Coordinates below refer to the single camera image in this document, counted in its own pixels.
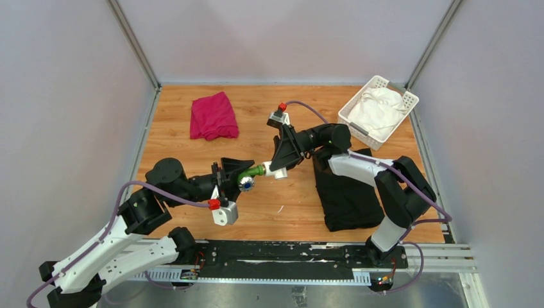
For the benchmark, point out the magenta folded cloth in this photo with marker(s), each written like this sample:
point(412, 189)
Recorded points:
point(213, 117)

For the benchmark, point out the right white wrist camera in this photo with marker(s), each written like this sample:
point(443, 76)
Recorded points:
point(279, 117)

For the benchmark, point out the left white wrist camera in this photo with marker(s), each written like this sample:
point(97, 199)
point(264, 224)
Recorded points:
point(224, 212)

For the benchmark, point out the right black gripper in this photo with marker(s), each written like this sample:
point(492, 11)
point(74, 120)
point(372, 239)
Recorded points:
point(289, 151)

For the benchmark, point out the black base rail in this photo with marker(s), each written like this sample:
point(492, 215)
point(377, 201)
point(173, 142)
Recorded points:
point(287, 260)

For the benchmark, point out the black folded cloth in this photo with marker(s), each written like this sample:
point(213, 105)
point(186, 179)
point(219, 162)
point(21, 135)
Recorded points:
point(347, 204)

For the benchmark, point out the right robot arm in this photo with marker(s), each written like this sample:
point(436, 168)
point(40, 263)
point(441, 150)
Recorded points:
point(401, 189)

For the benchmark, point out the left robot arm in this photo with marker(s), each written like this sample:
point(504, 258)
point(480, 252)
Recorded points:
point(81, 279)

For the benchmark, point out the white cloth in basket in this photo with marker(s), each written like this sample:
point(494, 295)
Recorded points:
point(378, 111)

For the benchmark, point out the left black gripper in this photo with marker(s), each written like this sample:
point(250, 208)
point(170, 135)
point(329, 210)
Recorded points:
point(233, 167)

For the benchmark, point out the green water faucet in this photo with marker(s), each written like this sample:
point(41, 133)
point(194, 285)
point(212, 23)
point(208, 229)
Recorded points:
point(246, 180)

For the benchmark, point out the white pipe fitting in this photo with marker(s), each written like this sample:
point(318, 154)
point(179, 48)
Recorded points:
point(278, 174)

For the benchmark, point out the white plastic basket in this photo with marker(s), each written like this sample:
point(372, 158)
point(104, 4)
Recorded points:
point(410, 101)

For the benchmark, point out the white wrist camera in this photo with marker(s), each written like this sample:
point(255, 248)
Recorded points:
point(279, 117)
point(224, 212)

